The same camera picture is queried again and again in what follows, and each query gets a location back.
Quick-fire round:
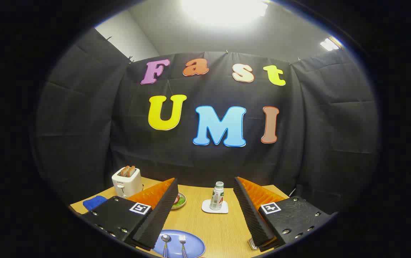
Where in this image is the spoon with checkered handle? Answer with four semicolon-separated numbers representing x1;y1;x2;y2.
161;234;172;258

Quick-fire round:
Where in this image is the small ceiling light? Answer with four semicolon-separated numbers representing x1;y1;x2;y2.
319;36;343;51

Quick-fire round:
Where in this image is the white green drink bottle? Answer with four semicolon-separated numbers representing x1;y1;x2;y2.
210;181;225;211

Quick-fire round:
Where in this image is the folded blue cloth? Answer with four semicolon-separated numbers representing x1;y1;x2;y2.
82;195;108;211

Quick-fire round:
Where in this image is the white square coaster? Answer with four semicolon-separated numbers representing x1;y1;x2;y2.
201;199;229;214

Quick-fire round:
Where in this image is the blue round plate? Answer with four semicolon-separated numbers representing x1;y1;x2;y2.
153;229;206;258

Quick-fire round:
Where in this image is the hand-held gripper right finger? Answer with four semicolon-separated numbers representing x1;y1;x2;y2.
233;177;338;252

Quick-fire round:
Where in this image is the small beige food plate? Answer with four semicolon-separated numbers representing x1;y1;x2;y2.
171;192;187;210

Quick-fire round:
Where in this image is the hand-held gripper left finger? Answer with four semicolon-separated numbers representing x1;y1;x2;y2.
83;178;179;251

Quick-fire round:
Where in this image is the white toaster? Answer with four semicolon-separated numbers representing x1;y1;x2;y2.
111;167;143;198

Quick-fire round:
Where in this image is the large ceiling light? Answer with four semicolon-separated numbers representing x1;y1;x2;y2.
180;0;268;28

